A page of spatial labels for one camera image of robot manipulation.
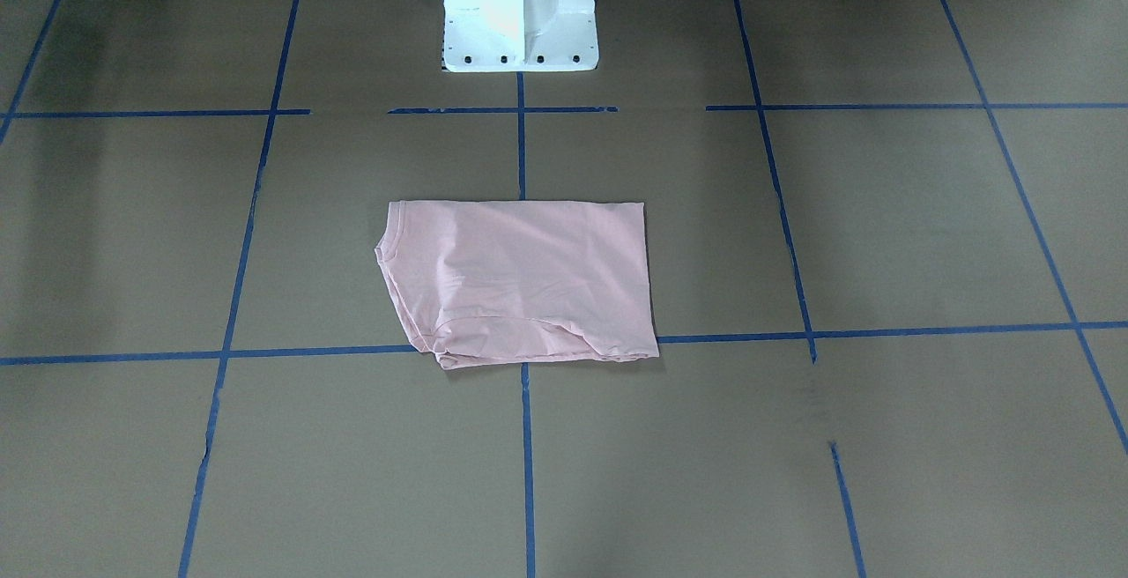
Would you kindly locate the pink Snoopy t-shirt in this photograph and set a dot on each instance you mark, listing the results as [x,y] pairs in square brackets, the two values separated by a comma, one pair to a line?
[520,282]

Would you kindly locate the white pedestal column base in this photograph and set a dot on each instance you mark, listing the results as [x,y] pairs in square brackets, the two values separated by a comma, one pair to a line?
[494,36]

